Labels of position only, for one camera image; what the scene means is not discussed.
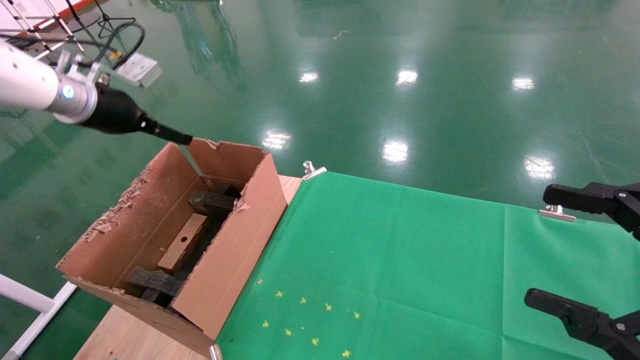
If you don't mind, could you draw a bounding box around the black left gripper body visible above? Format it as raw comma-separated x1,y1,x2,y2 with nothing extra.
80,82,152,136

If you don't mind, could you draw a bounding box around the black tripod stand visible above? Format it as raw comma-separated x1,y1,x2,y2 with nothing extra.
92,0,137,40

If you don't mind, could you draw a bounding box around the white metal table frame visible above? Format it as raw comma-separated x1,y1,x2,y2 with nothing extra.
0,274,78,360

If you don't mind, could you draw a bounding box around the large open cardboard carton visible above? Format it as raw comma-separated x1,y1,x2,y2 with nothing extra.
56,138,290,358

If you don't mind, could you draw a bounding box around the green table cloth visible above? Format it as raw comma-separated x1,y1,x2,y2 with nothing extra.
215,171,640,360

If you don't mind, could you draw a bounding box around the black foam block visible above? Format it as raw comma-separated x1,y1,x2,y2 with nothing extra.
127,266,184,307
188,190,237,222

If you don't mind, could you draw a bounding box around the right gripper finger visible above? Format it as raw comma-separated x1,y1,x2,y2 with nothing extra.
542,182,640,243
523,289,640,360

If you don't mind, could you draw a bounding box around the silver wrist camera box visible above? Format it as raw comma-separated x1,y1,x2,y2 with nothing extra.
55,50,163,90

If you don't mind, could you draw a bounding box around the long cardboard box with hole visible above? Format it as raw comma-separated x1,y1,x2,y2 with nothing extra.
157,212,210,275

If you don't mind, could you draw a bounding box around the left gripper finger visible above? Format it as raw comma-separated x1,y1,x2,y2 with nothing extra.
142,119,194,146

